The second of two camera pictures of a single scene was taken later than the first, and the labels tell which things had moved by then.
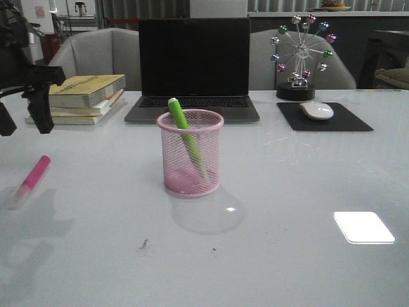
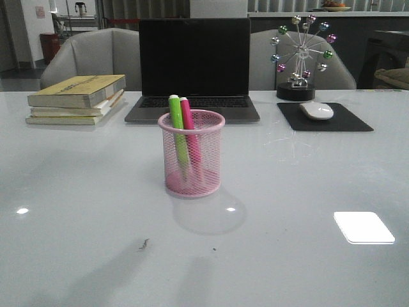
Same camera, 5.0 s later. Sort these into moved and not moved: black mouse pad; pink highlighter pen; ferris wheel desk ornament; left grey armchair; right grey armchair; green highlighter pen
Moved: green highlighter pen; pink highlighter pen
Not moved: ferris wheel desk ornament; black mouse pad; left grey armchair; right grey armchair
